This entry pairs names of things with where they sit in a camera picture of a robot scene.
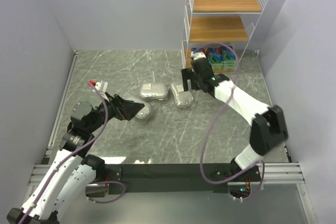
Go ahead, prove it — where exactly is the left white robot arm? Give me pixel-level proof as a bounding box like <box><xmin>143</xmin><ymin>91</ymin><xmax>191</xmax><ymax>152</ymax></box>
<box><xmin>6</xmin><ymin>93</ymin><xmax>145</xmax><ymax>223</ymax></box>

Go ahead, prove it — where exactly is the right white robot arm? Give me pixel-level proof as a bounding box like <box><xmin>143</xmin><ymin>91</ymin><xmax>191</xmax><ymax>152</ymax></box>
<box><xmin>181</xmin><ymin>52</ymin><xmax>288</xmax><ymax>185</ymax></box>

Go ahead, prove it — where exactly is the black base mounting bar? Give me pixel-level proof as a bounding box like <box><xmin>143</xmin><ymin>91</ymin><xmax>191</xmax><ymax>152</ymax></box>
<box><xmin>104</xmin><ymin>163</ymin><xmax>237</xmax><ymax>195</ymax></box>

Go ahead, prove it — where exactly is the white wire wooden shelf rack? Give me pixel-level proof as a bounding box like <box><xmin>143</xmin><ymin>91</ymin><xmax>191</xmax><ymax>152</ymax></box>
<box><xmin>181</xmin><ymin>0</ymin><xmax>268</xmax><ymax>68</ymax></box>

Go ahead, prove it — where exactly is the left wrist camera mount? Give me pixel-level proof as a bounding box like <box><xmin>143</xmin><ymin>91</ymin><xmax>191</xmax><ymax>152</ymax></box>
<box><xmin>89</xmin><ymin>80</ymin><xmax>108</xmax><ymax>100</ymax></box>

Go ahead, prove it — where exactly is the aluminium rail frame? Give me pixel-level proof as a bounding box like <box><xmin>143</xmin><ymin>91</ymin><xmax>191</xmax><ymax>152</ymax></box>
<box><xmin>28</xmin><ymin>49</ymin><xmax>307</xmax><ymax>185</ymax></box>

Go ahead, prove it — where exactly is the purple cable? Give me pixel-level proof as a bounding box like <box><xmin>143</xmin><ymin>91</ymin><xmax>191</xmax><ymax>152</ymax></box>
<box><xmin>15</xmin><ymin>83</ymin><xmax>127</xmax><ymax>224</ymax></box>
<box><xmin>199</xmin><ymin>41</ymin><xmax>265</xmax><ymax>204</ymax></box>

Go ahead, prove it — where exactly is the silver sponge pack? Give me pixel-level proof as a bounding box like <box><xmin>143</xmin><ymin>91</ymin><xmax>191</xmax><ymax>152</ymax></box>
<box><xmin>126</xmin><ymin>95</ymin><xmax>152</xmax><ymax>121</ymax></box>
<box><xmin>139</xmin><ymin>83</ymin><xmax>169</xmax><ymax>101</ymax></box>
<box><xmin>170</xmin><ymin>82</ymin><xmax>194</xmax><ymax>109</ymax></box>

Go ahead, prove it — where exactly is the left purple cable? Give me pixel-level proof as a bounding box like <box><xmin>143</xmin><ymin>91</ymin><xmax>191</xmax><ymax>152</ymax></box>
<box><xmin>15</xmin><ymin>83</ymin><xmax>127</xmax><ymax>224</ymax></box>

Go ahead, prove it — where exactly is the silver sponge pack top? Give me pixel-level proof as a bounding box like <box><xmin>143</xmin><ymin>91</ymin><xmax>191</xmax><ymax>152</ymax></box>
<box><xmin>139</xmin><ymin>83</ymin><xmax>169</xmax><ymax>101</ymax></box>

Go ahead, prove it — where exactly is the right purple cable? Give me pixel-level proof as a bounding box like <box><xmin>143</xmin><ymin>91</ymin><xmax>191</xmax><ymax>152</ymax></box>
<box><xmin>199</xmin><ymin>41</ymin><xmax>265</xmax><ymax>204</ymax></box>

